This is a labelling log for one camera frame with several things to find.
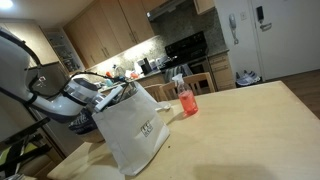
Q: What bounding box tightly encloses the white canvas tote bag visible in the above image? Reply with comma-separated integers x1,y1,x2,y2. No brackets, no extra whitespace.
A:
92,82,170,176

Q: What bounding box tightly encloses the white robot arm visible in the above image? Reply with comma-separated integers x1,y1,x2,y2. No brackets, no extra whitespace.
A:
0,28,126,123

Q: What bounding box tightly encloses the dark blue chip bag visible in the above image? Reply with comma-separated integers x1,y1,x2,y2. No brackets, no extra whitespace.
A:
68,108,97,135

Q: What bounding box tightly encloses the wooden chair behind table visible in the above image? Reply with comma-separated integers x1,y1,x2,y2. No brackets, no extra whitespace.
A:
145,84,167,102

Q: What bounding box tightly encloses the pink liquid soap bottle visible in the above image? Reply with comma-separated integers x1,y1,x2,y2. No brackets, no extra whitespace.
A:
172,73,198,116

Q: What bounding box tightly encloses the wooden chair left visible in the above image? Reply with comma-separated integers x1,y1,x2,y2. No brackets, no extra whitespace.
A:
160,72,216,100

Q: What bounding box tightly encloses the black stove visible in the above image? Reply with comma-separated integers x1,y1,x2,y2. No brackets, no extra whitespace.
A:
160,31,210,74

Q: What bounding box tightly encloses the wooden bowl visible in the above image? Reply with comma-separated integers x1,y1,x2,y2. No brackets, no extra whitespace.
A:
80,129,104,143

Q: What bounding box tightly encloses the pair of sneakers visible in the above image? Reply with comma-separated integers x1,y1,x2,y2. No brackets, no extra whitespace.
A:
236,71,261,86

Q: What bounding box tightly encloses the black door lock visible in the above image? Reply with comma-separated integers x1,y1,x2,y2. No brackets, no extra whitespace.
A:
256,6,264,24

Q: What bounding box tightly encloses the white door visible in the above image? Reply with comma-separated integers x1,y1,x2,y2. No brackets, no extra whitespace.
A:
251,0,320,80

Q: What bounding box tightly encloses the white wall telephone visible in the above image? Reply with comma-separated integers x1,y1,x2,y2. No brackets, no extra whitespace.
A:
229,13,239,45

